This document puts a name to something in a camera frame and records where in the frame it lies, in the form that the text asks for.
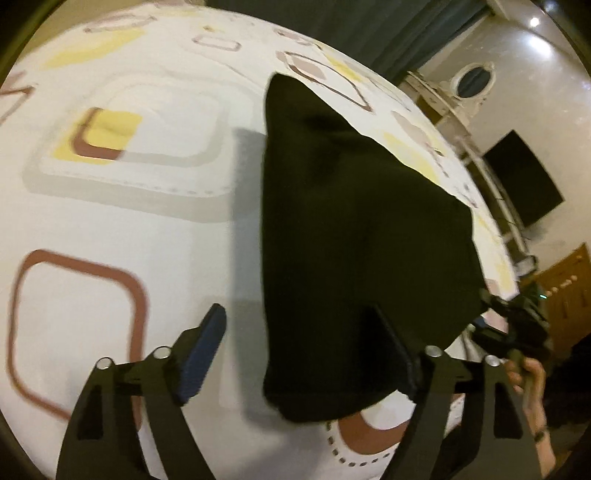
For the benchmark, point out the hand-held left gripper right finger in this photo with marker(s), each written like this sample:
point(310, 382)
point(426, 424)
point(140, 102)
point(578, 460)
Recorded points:
point(408, 371)

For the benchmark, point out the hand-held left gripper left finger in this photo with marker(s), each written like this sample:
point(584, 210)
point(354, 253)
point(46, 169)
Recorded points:
point(203, 355)

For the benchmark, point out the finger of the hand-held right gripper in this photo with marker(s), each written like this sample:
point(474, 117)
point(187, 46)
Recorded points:
point(491, 302)

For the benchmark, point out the black pants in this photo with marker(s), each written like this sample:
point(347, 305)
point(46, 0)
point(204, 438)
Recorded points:
point(360, 230)

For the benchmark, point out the person's right forearm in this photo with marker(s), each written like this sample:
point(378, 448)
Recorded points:
point(547, 454)

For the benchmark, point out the person's right hand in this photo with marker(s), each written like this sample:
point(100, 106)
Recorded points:
point(531, 397)

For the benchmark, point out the person's dark clothing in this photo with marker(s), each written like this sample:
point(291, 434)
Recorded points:
point(570, 406)

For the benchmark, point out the black flat television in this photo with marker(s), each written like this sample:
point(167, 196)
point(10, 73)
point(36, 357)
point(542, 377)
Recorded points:
point(524, 180)

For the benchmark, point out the white patterned bed sheet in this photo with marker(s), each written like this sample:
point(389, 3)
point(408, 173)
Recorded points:
point(184, 221)

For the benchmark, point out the white carved vanity dresser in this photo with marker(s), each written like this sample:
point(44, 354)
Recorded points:
point(443, 97)

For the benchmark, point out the round ceiling light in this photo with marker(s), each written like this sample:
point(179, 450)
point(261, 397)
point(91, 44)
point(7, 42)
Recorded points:
point(535, 22)

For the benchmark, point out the dark teal curtain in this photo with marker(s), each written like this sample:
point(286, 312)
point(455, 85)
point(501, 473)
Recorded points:
point(369, 27)

